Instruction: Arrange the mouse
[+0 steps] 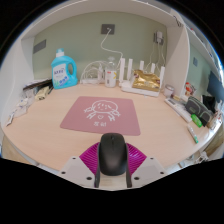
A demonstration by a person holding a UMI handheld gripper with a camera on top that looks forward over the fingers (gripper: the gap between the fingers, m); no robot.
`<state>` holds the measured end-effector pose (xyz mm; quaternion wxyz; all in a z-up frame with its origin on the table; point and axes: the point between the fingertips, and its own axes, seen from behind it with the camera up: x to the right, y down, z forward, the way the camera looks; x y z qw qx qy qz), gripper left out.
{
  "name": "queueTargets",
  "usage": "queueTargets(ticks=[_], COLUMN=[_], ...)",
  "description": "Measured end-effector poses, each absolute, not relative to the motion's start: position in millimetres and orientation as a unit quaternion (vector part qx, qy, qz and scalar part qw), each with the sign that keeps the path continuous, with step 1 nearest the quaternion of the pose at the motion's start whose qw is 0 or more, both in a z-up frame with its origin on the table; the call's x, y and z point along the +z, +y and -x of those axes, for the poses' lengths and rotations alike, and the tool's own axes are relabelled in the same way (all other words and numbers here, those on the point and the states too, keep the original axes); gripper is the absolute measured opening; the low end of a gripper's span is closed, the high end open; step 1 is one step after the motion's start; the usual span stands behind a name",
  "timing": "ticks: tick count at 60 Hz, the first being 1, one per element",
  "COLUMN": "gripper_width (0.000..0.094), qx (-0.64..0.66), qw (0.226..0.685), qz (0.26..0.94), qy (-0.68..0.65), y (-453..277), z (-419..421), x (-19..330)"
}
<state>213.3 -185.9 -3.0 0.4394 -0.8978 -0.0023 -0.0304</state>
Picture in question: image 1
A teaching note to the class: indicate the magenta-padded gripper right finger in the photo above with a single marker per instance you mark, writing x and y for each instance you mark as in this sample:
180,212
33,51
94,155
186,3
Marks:
150,168

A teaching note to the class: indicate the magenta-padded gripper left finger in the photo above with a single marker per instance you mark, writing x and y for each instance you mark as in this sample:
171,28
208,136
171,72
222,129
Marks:
75,166

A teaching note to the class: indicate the black computer mouse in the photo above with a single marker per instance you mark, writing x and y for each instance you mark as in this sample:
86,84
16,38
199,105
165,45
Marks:
113,155

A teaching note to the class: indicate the pink mouse pad with drawing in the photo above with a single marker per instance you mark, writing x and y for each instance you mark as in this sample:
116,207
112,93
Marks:
76,116

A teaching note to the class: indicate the white green marker pen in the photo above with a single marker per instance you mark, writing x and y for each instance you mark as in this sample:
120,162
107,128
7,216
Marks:
192,133

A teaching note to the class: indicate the white remote control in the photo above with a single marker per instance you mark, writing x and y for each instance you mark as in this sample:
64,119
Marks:
178,108

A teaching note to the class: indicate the green small object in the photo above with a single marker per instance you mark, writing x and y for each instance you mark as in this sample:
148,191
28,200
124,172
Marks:
196,120

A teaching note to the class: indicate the grey zip pouch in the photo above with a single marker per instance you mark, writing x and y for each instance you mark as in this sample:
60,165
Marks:
196,107

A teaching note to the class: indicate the small white jar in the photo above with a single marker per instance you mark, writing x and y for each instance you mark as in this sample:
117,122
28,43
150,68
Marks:
169,91

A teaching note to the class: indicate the yellow packet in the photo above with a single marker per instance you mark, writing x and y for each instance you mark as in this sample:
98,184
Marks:
41,94

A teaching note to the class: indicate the clear plastic bags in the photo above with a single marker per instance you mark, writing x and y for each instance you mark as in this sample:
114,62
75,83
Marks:
20,108

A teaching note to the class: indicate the white router with antennas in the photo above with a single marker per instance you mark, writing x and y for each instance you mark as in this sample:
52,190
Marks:
128,87

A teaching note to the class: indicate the gold snack bag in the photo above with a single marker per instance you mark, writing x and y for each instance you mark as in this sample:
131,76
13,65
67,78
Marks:
146,81

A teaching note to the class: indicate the black bag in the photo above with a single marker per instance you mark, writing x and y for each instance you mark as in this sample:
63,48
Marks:
209,102

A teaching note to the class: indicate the red toy figure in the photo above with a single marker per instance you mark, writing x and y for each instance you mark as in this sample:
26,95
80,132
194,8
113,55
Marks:
190,89

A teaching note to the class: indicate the stack of papers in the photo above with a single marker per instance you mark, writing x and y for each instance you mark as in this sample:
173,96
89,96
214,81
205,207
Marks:
36,84

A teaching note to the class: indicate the blue detergent bottle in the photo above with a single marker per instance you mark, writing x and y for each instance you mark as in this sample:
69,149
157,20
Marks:
63,73

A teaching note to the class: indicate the clear plastic bottle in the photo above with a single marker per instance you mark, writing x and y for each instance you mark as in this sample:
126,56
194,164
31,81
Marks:
110,76

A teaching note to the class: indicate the black monitor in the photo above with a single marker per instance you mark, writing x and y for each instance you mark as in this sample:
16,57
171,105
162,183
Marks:
216,87

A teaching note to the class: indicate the white shelf unit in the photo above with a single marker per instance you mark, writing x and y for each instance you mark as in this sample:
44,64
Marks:
176,53

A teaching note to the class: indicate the grey wall plate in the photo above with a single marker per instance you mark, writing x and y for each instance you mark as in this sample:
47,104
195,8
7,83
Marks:
39,46

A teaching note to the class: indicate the white wall charger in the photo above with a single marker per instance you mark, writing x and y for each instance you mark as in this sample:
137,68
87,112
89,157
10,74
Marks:
159,37

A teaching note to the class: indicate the grey wall outlet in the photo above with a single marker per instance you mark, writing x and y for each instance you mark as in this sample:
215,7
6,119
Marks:
105,29

